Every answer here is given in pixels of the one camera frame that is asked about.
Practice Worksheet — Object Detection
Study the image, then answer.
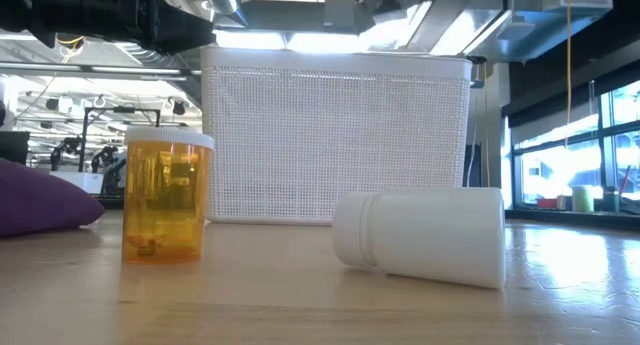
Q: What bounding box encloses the white plastic bottle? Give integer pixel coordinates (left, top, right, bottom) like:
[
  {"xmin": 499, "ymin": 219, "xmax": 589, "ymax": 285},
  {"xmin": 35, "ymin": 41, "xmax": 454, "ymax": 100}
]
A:
[{"xmin": 331, "ymin": 186, "xmax": 507, "ymax": 290}]

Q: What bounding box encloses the large orange pill bottle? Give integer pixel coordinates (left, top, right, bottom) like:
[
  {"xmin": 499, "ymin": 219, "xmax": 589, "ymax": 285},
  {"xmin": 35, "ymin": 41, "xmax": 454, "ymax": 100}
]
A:
[{"xmin": 121, "ymin": 126, "xmax": 216, "ymax": 265}]

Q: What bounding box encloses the white perforated plastic basket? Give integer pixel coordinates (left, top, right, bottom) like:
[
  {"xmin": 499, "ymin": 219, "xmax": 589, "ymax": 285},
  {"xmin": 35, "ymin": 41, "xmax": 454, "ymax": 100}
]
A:
[{"xmin": 199, "ymin": 46, "xmax": 474, "ymax": 226}]

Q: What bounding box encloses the white background box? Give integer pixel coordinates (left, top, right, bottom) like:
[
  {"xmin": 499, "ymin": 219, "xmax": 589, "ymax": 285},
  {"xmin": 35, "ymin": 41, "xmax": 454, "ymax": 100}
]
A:
[{"xmin": 48, "ymin": 170, "xmax": 105, "ymax": 195}]

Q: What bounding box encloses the black monitor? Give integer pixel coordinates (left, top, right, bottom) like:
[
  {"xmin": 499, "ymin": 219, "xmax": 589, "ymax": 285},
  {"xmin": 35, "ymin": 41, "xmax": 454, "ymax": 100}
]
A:
[{"xmin": 0, "ymin": 130, "xmax": 31, "ymax": 166}]

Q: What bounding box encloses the green cup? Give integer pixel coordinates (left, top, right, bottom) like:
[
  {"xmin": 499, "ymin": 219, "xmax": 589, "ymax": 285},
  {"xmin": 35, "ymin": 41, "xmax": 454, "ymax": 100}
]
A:
[{"xmin": 571, "ymin": 184, "xmax": 596, "ymax": 214}]

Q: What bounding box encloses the purple cloth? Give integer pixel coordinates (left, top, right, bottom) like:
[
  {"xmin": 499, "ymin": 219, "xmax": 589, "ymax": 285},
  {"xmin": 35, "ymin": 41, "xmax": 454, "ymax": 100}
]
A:
[{"xmin": 0, "ymin": 157, "xmax": 107, "ymax": 239}]

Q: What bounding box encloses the black robot station frame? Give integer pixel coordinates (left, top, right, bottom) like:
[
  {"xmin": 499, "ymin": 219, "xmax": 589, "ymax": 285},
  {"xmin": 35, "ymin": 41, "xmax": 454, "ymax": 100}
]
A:
[{"xmin": 78, "ymin": 106, "xmax": 162, "ymax": 199}]

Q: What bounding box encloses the black and yellow cord reel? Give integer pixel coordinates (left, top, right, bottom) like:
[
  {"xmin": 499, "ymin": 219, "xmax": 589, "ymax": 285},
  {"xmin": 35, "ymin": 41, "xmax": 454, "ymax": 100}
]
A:
[{"xmin": 55, "ymin": 33, "xmax": 86, "ymax": 51}]

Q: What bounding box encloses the dark cup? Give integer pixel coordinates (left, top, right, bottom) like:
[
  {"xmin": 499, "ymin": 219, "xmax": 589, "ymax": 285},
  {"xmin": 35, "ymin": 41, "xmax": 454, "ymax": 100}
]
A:
[{"xmin": 601, "ymin": 185, "xmax": 621, "ymax": 214}]

